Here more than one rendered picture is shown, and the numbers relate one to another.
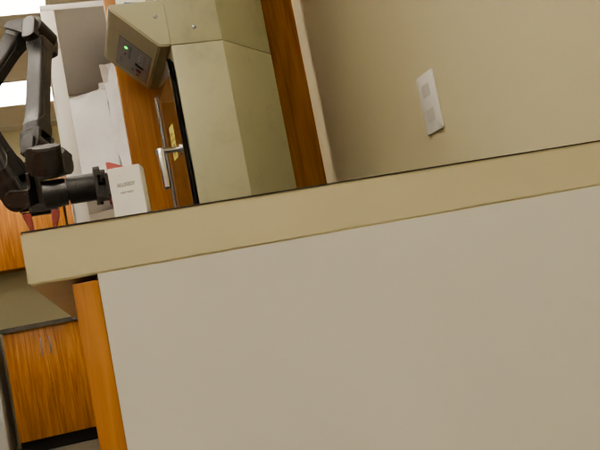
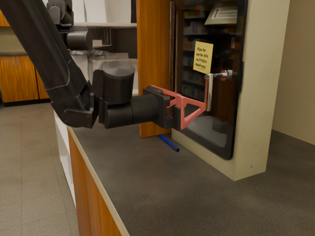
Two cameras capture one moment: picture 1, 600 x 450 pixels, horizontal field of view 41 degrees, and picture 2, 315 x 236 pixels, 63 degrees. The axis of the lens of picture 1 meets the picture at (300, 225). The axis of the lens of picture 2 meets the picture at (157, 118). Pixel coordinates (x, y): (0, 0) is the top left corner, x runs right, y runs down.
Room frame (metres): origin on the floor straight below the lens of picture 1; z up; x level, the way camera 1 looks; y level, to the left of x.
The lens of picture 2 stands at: (1.14, 0.49, 1.29)
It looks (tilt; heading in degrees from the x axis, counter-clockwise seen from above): 18 degrees down; 349
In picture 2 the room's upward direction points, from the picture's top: straight up
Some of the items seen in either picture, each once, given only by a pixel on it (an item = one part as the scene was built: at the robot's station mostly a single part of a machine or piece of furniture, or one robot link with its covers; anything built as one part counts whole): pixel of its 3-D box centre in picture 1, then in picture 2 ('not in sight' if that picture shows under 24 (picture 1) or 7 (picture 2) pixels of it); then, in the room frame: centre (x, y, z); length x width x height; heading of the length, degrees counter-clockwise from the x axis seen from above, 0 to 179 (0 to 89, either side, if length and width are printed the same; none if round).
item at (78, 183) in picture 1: (86, 187); (144, 108); (1.66, 0.42, 1.15); 0.10 x 0.07 x 0.07; 15
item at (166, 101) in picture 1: (178, 162); (198, 73); (1.82, 0.24, 1.19); 0.30 x 0.01 x 0.40; 15
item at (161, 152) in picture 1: (170, 166); (214, 90); (1.71, 0.24, 1.17); 0.05 x 0.03 x 0.10; 105
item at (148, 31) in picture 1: (135, 50); not in sight; (1.81, 0.29, 1.46); 0.32 x 0.11 x 0.10; 16
